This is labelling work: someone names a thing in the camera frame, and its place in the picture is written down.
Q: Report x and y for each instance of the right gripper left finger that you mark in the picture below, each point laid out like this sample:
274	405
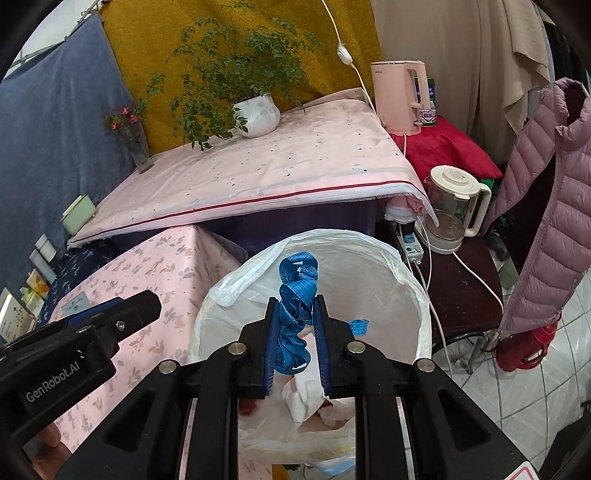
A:
271	332

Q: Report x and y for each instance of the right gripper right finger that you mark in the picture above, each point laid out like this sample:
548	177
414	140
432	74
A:
320	322

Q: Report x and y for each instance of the white tissue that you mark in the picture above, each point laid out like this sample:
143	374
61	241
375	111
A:
305	397

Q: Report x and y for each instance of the person's left hand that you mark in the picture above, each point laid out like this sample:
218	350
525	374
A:
52	454

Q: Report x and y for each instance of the white gift box with flowers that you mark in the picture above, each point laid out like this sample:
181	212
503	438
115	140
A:
15	320

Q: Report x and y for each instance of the green tissue pack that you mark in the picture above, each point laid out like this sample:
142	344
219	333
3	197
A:
32	301

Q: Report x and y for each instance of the navy floral cloth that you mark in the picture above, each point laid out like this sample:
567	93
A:
73	267

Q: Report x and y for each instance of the white power strip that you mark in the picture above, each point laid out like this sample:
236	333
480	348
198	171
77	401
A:
412	249

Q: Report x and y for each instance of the tall white bottle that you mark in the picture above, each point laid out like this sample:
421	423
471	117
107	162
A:
42	266

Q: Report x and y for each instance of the white cylindrical jar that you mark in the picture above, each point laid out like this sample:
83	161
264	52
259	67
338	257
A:
46	248

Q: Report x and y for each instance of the mint green box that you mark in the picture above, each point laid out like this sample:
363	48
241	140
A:
77	214

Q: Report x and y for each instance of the light pink dotted tablecloth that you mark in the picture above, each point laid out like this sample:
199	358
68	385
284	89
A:
334	150

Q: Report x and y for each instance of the glass kettle with white lid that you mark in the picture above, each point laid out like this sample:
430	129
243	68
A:
460	203

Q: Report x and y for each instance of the red cushion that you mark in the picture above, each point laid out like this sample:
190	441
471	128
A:
445	144

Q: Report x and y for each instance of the blue hanging blanket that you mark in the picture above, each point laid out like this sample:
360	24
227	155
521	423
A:
54	143

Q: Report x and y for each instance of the pink electric kettle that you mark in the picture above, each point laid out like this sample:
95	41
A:
401	93

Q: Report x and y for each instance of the glass vase with red flowers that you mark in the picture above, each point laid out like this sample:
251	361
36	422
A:
126	123

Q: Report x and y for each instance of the potted green plant white pot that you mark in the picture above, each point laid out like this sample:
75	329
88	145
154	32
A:
232	59

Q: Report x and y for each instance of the mauve puffer jacket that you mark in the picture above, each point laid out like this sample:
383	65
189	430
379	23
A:
545	198

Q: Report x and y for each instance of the beige curtain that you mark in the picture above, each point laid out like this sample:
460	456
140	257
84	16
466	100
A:
487	59

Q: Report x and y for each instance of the mustard yellow hanging blanket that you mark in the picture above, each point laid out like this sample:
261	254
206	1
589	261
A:
142	35

